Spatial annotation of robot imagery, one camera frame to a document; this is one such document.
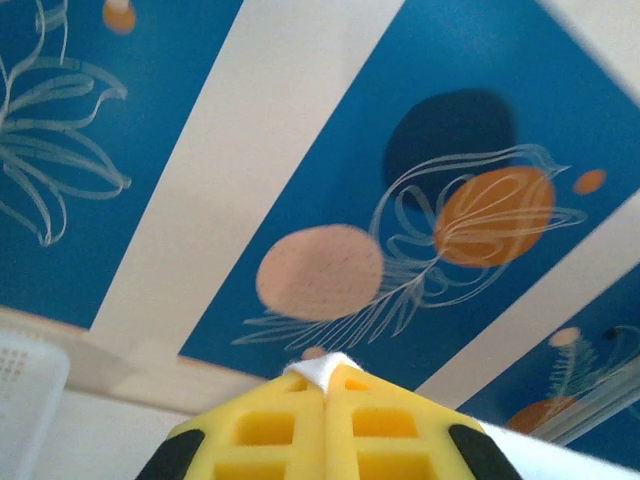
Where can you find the aluminium corner post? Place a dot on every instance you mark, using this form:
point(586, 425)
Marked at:
point(600, 400)

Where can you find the white t-shirt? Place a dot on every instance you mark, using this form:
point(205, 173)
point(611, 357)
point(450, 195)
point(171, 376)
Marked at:
point(322, 367)

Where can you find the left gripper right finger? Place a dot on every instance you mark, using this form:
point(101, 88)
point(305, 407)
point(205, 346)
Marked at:
point(390, 430)

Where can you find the white plastic basket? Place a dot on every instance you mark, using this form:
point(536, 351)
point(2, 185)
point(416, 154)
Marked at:
point(25, 380)

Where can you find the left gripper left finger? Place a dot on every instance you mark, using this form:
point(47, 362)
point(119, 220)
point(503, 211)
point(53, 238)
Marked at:
point(260, 430)

